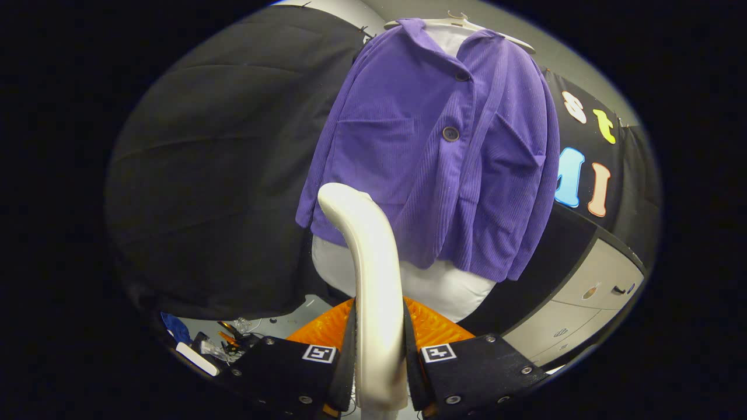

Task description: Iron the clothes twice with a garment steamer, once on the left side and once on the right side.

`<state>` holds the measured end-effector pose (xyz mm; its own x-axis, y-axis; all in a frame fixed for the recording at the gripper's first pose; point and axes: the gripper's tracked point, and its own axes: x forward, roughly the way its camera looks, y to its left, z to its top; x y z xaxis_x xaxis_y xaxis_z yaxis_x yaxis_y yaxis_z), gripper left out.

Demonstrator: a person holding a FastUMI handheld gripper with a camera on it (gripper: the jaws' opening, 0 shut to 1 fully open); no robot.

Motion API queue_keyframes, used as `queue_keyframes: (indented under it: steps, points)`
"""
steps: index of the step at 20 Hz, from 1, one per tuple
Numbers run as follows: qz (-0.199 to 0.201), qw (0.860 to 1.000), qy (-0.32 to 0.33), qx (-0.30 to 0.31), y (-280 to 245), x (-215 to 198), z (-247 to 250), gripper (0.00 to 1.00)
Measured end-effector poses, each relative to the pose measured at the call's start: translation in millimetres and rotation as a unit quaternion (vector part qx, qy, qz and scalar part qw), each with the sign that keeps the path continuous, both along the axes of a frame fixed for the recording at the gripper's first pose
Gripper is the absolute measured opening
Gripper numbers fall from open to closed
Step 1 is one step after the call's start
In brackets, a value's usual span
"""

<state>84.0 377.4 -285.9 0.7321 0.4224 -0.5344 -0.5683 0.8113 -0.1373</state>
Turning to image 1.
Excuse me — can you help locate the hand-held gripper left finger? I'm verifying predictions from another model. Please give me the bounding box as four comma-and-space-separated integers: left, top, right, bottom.
225, 299, 357, 419

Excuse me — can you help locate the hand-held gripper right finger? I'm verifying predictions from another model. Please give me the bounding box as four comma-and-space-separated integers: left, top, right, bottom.
403, 296, 549, 418

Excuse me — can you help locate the white shirt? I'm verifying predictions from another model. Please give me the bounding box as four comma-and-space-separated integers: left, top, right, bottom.
311, 26, 497, 323

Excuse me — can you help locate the white garment steamer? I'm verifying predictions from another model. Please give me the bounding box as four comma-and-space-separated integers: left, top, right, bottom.
317, 183, 409, 420

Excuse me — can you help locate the purple corduroy jacket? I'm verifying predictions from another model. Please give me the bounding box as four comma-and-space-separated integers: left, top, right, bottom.
295, 17, 561, 282

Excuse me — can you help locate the white plastic clothes hanger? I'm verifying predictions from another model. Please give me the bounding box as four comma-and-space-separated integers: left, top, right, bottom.
383, 10, 536, 54

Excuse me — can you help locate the white rectangular block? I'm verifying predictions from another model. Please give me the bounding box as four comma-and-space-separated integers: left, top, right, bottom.
175, 342, 221, 377

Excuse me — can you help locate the blue object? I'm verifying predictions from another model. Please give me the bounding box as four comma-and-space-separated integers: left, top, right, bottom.
160, 312, 192, 345

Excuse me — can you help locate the grey cabinet with dark top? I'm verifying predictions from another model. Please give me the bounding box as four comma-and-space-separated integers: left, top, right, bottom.
461, 204, 647, 368

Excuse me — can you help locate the tangle of cables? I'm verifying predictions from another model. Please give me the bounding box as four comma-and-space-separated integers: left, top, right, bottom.
198, 318, 263, 365

